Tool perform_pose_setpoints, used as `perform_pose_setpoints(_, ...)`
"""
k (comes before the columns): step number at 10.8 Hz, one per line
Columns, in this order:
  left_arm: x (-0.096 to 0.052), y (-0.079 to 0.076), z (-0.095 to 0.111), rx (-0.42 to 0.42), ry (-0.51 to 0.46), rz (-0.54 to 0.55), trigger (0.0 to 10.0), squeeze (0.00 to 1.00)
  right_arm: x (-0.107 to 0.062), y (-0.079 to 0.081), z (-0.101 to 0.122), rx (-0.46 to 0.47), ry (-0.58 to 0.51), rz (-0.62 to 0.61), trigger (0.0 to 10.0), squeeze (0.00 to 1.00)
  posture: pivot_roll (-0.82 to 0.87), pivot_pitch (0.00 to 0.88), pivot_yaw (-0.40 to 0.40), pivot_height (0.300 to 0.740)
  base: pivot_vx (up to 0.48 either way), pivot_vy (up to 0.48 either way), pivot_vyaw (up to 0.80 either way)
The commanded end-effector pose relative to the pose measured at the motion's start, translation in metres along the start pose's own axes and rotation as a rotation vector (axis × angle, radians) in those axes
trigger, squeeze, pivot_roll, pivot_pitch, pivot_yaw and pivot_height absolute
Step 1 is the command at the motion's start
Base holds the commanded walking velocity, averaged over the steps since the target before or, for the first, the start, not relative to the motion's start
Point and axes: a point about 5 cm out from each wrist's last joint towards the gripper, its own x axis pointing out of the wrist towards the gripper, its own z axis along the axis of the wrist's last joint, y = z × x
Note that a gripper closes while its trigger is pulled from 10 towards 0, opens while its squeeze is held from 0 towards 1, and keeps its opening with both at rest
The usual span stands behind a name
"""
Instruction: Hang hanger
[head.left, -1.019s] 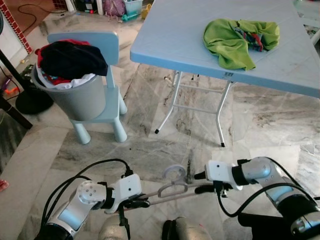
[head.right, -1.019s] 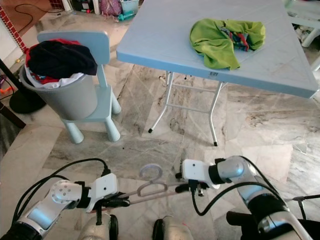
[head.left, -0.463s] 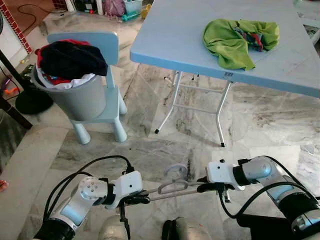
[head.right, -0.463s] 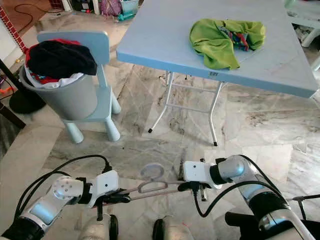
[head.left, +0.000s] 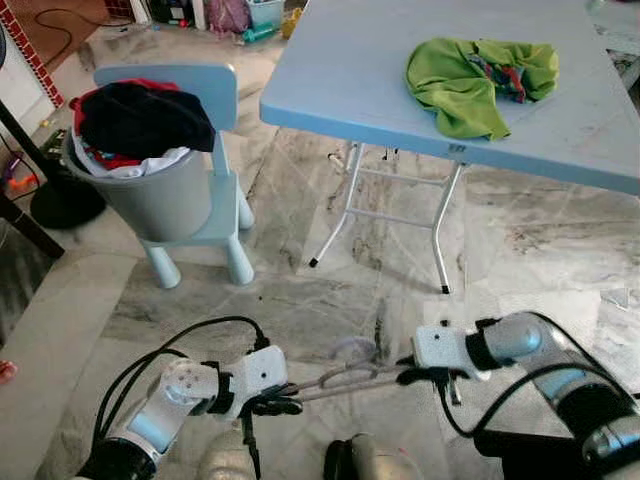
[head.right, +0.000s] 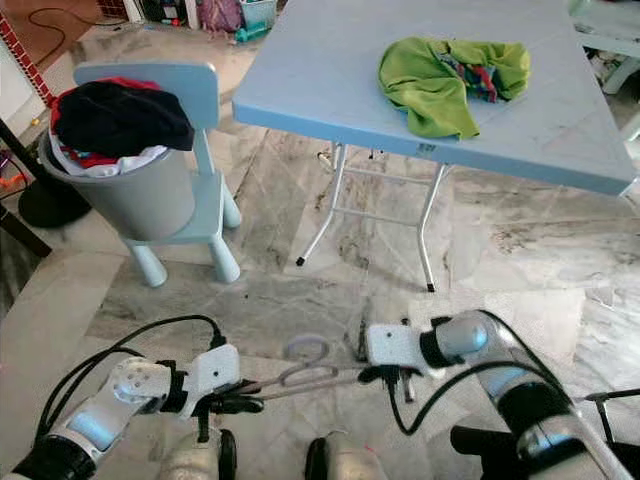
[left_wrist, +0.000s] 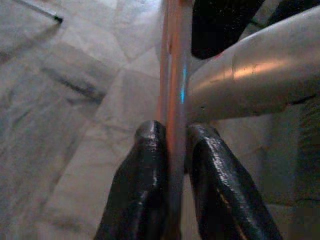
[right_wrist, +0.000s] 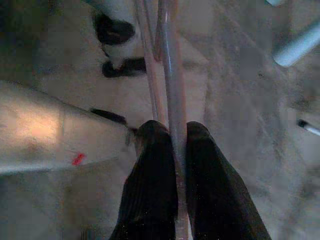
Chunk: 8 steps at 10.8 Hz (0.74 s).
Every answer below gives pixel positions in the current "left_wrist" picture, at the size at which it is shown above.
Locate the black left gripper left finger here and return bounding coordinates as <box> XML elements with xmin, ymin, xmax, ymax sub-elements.
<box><xmin>94</xmin><ymin>119</ymin><xmax>169</xmax><ymax>240</ymax></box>

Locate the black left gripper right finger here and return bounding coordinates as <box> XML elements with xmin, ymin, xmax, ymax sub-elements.
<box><xmin>186</xmin><ymin>124</ymin><xmax>285</xmax><ymax>240</ymax></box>

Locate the pink plastic hanger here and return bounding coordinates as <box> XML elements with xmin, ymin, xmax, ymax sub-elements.
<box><xmin>155</xmin><ymin>0</ymin><xmax>195</xmax><ymax>240</ymax></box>

